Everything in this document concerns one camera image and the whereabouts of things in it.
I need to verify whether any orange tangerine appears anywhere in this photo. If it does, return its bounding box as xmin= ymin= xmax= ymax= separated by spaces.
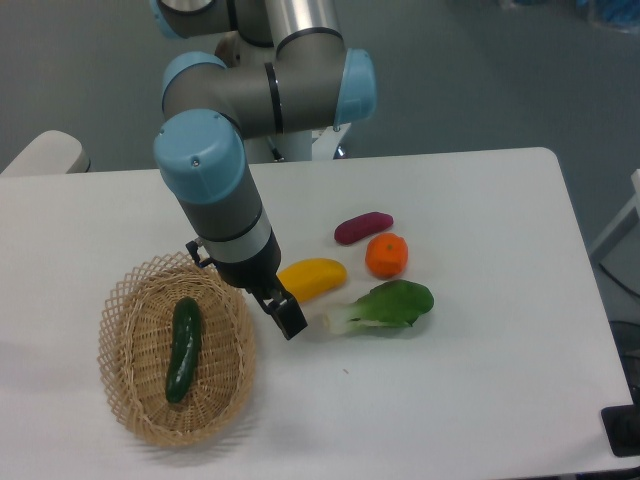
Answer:
xmin=365 ymin=232 xmax=409 ymax=278

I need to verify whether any green cucumber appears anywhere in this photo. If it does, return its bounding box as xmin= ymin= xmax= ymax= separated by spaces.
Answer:
xmin=165 ymin=297 xmax=202 ymax=404

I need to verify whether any woven wicker basket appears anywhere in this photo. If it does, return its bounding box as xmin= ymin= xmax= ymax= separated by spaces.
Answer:
xmin=98 ymin=253 xmax=256 ymax=447

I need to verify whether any green bok choy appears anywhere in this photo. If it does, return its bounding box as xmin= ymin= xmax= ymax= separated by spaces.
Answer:
xmin=323 ymin=279 xmax=435 ymax=335

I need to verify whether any black device at edge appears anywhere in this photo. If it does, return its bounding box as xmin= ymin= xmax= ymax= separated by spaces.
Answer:
xmin=601 ymin=405 xmax=639 ymax=457

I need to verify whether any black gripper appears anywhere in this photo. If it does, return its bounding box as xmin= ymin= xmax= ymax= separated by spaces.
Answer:
xmin=186 ymin=233 xmax=307 ymax=340

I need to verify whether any purple sweet potato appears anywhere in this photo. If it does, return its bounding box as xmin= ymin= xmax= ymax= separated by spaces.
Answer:
xmin=334 ymin=212 xmax=394 ymax=245

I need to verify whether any white chair armrest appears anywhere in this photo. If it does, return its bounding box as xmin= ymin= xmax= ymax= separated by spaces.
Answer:
xmin=1 ymin=130 xmax=91 ymax=178

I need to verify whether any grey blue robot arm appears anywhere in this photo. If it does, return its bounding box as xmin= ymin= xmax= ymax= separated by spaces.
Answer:
xmin=150 ymin=1 xmax=377 ymax=338

